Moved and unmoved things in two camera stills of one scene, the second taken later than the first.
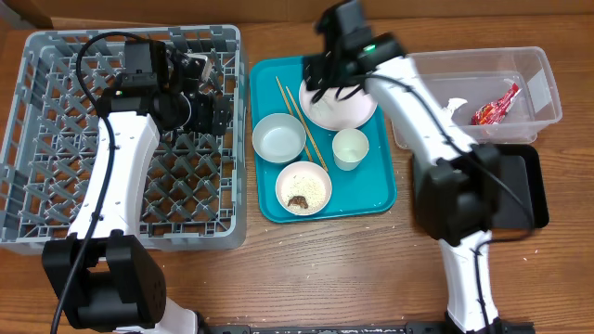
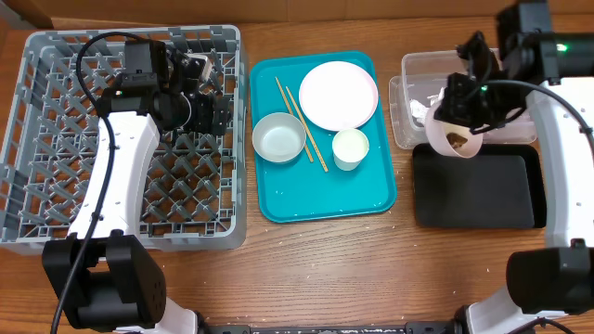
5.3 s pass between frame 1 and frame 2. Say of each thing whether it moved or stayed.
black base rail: stayed
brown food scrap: moved
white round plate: stayed
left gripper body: stayed
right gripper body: moved
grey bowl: stayed
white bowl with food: moved
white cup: stayed
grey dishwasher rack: stayed
